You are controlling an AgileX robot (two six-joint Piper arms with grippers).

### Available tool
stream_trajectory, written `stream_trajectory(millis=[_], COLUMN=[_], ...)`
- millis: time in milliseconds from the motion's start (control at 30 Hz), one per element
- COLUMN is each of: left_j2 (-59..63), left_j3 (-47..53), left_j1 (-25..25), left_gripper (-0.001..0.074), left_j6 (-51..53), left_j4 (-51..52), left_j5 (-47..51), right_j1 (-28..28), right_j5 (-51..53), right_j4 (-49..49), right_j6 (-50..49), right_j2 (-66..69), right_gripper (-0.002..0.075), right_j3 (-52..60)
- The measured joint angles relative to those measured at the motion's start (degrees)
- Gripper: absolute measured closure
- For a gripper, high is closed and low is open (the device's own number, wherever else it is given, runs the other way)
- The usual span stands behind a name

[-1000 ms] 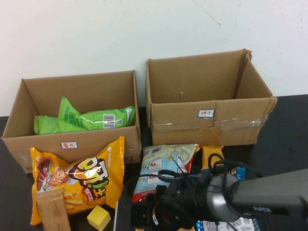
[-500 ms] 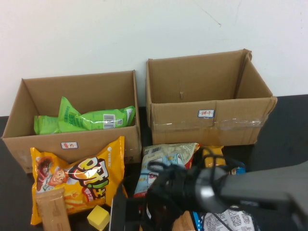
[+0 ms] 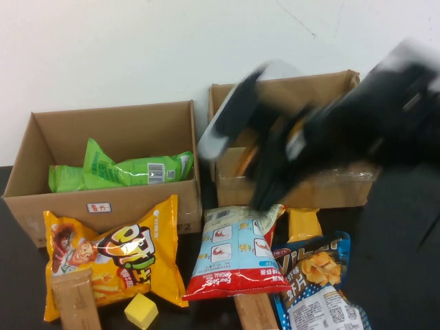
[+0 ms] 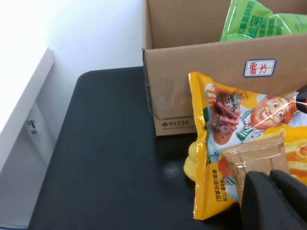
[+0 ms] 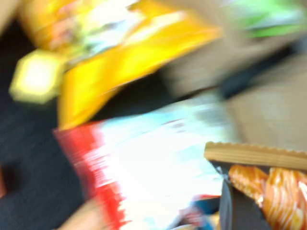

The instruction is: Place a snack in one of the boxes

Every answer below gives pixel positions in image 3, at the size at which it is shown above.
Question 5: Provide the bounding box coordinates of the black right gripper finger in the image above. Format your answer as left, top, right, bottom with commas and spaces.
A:
273, 161, 290, 204
252, 168, 276, 211

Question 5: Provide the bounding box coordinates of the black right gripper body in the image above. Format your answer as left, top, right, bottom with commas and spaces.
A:
250, 102, 310, 173

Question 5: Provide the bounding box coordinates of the green Lay's chips bag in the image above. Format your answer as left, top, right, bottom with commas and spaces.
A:
83, 137, 194, 190

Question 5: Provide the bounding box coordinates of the plain yellow snack packet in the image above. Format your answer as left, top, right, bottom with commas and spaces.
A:
287, 208, 324, 243

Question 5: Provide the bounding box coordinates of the brown wrapped snack bar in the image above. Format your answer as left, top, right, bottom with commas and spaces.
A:
233, 294, 279, 330
50, 267, 103, 330

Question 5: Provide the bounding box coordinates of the blue polka dot snack bag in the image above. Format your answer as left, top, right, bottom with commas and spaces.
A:
274, 285, 371, 330

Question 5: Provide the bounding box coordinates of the green snack bag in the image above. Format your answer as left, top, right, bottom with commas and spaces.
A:
47, 164, 87, 193

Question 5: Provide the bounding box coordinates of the clear packing tape strip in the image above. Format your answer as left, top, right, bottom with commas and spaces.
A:
219, 166, 381, 185

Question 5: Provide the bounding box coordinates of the taped cardboard box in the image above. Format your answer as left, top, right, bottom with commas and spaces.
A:
208, 69, 382, 210

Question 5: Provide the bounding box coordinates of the red blue Four Seas bag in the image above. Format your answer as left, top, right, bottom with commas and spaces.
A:
181, 204, 293, 302

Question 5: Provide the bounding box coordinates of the dark blue shrimp chips bag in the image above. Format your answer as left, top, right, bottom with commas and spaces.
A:
271, 230, 351, 310

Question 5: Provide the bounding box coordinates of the yellow chef cartoon chips bag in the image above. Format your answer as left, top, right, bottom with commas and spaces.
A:
43, 193, 189, 322

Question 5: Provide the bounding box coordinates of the white sticker with red writing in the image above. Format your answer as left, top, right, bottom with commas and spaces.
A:
85, 201, 112, 213

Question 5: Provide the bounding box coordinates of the yellow foam cube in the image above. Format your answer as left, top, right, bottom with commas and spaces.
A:
124, 292, 160, 327

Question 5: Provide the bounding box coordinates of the cardboard box with crisps sticker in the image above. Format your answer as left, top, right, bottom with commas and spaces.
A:
1, 99, 204, 248

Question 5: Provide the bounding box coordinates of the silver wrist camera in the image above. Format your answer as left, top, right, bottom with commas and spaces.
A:
197, 60, 303, 161

